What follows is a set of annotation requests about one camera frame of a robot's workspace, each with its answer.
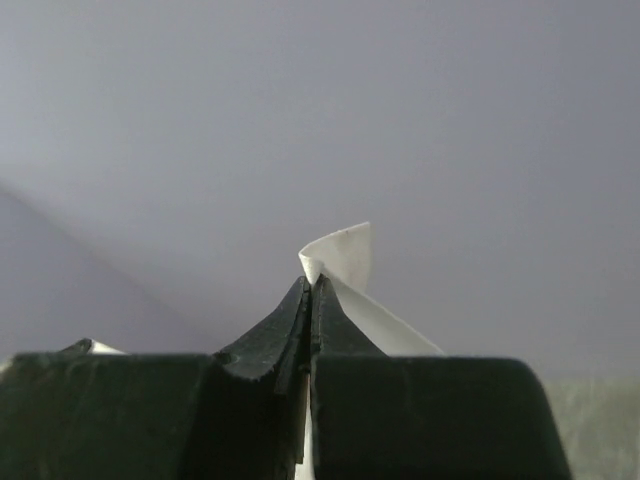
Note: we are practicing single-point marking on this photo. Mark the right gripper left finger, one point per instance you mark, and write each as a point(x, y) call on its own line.
point(75, 414)

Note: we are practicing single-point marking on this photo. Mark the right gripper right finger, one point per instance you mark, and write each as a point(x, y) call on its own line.
point(376, 416)

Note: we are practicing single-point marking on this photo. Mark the white t shirt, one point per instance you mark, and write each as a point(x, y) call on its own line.
point(345, 280)

